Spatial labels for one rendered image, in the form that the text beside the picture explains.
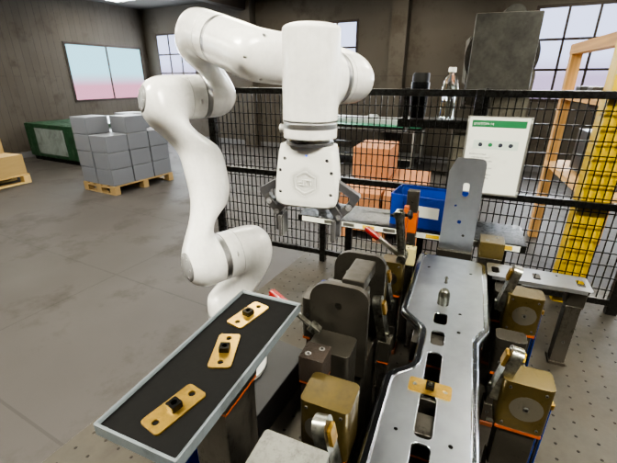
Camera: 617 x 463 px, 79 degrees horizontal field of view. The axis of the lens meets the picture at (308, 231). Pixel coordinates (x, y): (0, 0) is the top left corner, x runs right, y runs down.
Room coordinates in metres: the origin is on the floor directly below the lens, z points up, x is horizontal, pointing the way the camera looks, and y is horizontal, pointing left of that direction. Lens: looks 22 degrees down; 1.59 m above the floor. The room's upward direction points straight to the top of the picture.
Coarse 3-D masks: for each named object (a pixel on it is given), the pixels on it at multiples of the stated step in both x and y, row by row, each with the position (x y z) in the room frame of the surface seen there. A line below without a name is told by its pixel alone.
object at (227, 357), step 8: (224, 336) 0.54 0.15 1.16; (232, 336) 0.54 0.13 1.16; (240, 336) 0.54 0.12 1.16; (216, 344) 0.52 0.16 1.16; (224, 344) 0.51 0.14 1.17; (232, 344) 0.52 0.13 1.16; (216, 352) 0.50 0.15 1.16; (224, 352) 0.50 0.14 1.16; (232, 352) 0.50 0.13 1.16; (216, 360) 0.48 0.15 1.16; (224, 360) 0.48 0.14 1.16; (232, 360) 0.48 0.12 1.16; (224, 368) 0.47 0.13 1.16
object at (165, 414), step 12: (192, 384) 0.43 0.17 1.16; (180, 396) 0.41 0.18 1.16; (192, 396) 0.41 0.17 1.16; (204, 396) 0.41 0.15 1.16; (168, 408) 0.38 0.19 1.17; (180, 408) 0.39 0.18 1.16; (144, 420) 0.37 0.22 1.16; (156, 420) 0.37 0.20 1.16; (168, 420) 0.37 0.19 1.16; (156, 432) 0.35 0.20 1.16
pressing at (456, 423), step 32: (416, 288) 0.98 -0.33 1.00; (448, 288) 0.98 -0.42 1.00; (480, 288) 0.98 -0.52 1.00; (416, 320) 0.81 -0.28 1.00; (448, 320) 0.82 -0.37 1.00; (480, 320) 0.82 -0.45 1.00; (416, 352) 0.69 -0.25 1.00; (448, 352) 0.69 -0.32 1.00; (384, 384) 0.59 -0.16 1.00; (448, 384) 0.60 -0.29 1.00; (384, 416) 0.52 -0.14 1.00; (416, 416) 0.52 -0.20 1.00; (448, 416) 0.52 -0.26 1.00; (384, 448) 0.45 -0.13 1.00; (448, 448) 0.45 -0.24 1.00
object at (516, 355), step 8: (512, 344) 0.59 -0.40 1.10; (504, 352) 0.60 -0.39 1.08; (512, 352) 0.58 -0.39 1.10; (520, 352) 0.57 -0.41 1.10; (504, 360) 0.58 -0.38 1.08; (512, 360) 0.57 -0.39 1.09; (520, 360) 0.57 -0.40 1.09; (504, 368) 0.57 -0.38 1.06; (512, 368) 0.57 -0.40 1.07; (496, 376) 0.59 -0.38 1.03; (512, 376) 0.57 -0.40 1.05; (488, 384) 0.59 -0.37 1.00; (496, 384) 0.58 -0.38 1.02; (488, 392) 0.59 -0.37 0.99; (496, 392) 0.58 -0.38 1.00
